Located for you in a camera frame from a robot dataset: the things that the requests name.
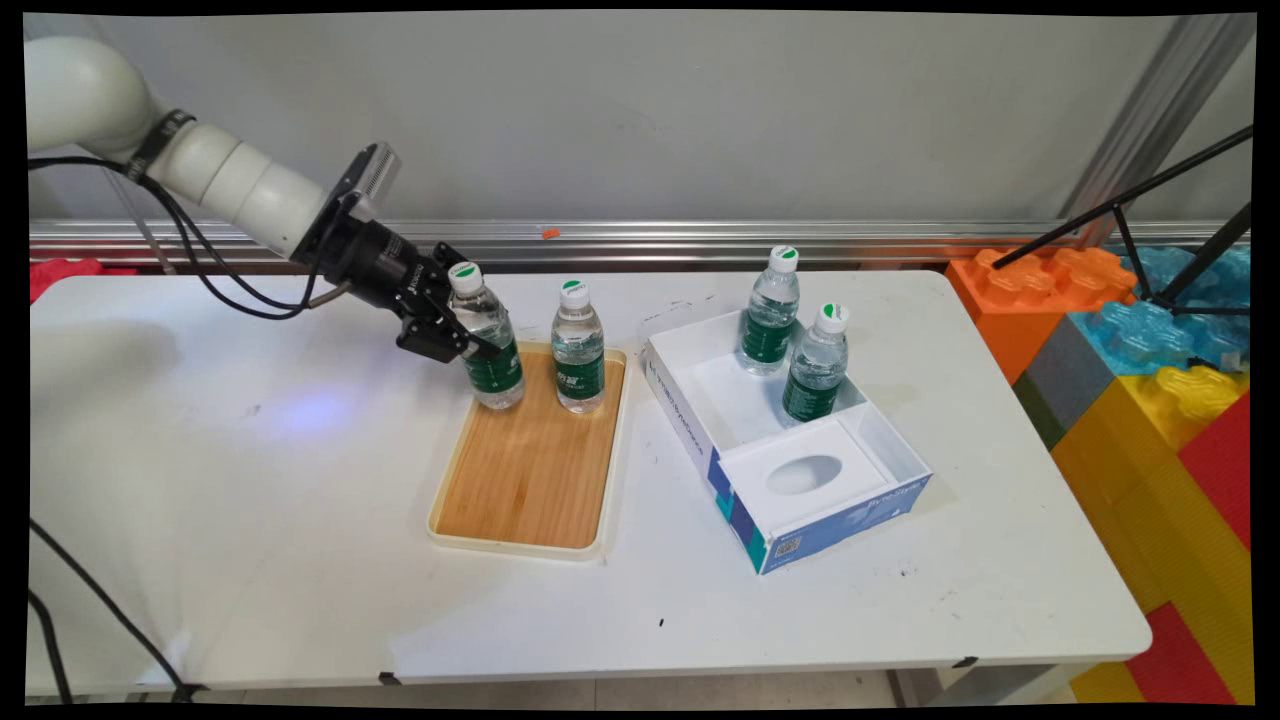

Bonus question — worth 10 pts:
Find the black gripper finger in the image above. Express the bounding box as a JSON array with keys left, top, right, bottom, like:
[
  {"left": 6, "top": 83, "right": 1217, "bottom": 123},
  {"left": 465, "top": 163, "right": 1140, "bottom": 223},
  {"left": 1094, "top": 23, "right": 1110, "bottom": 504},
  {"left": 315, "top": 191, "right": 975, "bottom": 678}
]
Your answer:
[
  {"left": 396, "top": 311, "right": 501, "bottom": 364},
  {"left": 430, "top": 241, "right": 471, "bottom": 288}
]

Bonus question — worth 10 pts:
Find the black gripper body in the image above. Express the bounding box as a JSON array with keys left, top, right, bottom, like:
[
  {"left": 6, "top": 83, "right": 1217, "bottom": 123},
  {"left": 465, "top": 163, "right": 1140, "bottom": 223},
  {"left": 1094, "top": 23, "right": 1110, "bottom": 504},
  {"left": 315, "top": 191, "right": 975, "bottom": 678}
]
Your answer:
[{"left": 292, "top": 205, "right": 453, "bottom": 323}]

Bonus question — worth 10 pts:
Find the green label water bottle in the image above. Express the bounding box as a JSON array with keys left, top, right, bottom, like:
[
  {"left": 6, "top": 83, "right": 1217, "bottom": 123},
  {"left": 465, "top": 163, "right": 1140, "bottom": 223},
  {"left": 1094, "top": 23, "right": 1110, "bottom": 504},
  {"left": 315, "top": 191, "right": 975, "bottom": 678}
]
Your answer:
[
  {"left": 738, "top": 246, "right": 801, "bottom": 376},
  {"left": 551, "top": 280, "right": 606, "bottom": 414},
  {"left": 447, "top": 261, "right": 526, "bottom": 412},
  {"left": 782, "top": 303, "right": 850, "bottom": 426}
]

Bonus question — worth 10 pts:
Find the wooden tray with cream rim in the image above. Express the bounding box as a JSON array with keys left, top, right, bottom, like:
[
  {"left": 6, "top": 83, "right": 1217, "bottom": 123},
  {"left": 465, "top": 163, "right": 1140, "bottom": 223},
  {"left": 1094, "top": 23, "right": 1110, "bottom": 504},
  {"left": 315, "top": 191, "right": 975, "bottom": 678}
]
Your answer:
[{"left": 427, "top": 341, "right": 629, "bottom": 561}]

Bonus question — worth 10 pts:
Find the red cloth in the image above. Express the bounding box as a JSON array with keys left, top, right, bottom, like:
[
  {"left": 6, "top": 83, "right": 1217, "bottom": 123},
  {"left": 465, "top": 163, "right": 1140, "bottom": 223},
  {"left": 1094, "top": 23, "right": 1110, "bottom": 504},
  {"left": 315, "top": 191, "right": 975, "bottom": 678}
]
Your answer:
[{"left": 29, "top": 258, "right": 137, "bottom": 306}]

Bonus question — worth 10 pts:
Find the white and blue cardboard box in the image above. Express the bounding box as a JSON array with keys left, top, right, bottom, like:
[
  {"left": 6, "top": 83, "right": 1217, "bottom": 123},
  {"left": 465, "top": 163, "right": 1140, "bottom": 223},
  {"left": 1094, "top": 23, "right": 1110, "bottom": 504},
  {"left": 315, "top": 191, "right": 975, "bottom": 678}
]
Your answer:
[{"left": 640, "top": 310, "right": 933, "bottom": 576}]

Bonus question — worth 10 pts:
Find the orange giant building block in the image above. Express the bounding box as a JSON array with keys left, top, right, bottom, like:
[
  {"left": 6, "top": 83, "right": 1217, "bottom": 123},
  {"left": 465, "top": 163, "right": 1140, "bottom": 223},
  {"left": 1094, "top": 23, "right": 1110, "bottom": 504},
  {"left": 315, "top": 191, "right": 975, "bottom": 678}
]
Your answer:
[{"left": 945, "top": 247, "right": 1139, "bottom": 386}]

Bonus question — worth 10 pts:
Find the grey giant building block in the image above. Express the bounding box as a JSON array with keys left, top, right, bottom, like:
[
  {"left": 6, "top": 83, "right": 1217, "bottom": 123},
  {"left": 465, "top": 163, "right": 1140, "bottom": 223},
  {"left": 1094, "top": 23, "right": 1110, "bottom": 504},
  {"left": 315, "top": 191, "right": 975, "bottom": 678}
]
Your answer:
[{"left": 1012, "top": 315, "right": 1117, "bottom": 451}]

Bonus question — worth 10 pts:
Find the black tripod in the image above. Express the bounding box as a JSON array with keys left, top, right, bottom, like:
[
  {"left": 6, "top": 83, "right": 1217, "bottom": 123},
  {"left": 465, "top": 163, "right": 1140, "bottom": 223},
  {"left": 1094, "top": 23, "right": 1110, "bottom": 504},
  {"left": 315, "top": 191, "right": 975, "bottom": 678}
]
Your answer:
[{"left": 990, "top": 124, "right": 1255, "bottom": 317}]

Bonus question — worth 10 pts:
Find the blue giant building block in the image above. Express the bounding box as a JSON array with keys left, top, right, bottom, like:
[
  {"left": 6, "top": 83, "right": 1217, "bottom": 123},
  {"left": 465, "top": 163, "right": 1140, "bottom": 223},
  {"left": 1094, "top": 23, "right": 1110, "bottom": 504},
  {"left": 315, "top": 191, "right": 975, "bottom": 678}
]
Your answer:
[{"left": 1068, "top": 245, "right": 1252, "bottom": 377}]

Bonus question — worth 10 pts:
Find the yellow giant building block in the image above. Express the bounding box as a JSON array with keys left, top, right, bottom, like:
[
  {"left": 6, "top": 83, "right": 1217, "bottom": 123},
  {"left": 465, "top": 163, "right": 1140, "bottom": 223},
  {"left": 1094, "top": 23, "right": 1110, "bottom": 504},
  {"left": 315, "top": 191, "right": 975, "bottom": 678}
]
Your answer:
[{"left": 1050, "top": 365, "right": 1256, "bottom": 705}]

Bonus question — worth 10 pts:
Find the red giant building block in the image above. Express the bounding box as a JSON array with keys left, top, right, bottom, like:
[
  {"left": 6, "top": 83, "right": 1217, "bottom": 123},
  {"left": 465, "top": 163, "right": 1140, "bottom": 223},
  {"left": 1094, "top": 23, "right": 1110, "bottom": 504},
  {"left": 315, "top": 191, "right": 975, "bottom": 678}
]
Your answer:
[
  {"left": 1178, "top": 393, "right": 1252, "bottom": 551},
  {"left": 1124, "top": 600, "right": 1238, "bottom": 706}
]

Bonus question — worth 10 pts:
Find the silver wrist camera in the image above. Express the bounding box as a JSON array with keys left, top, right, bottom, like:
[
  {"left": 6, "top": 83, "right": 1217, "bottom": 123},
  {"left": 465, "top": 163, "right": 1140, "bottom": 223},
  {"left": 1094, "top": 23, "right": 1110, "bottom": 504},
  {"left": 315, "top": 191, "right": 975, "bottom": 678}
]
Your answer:
[{"left": 334, "top": 141, "right": 402, "bottom": 217}]

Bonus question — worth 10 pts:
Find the horizontal aluminium rail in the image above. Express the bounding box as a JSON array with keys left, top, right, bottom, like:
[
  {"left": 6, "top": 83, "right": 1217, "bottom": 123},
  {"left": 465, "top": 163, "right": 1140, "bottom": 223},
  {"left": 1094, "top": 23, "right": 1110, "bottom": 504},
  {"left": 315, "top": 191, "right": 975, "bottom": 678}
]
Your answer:
[{"left": 29, "top": 219, "right": 1251, "bottom": 267}]

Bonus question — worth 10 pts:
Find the cable with metal connector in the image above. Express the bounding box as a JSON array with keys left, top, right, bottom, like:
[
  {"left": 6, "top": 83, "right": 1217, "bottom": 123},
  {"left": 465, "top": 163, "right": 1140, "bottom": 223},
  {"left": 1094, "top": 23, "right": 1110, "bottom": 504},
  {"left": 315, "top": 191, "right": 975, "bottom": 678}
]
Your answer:
[{"left": 25, "top": 518, "right": 201, "bottom": 703}]

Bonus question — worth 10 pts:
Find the grey table leg frame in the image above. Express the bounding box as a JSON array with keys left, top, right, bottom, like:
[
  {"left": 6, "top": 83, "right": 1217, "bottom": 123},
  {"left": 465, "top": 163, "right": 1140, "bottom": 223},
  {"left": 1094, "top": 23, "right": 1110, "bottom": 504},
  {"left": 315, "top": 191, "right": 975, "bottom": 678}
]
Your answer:
[{"left": 888, "top": 664, "right": 1101, "bottom": 707}]

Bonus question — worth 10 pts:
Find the slanted aluminium post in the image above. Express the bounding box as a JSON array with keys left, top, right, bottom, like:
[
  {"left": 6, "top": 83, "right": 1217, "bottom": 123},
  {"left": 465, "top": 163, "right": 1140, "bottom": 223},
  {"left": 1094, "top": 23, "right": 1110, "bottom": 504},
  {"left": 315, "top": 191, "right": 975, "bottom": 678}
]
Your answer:
[{"left": 1058, "top": 14, "right": 1257, "bottom": 247}]

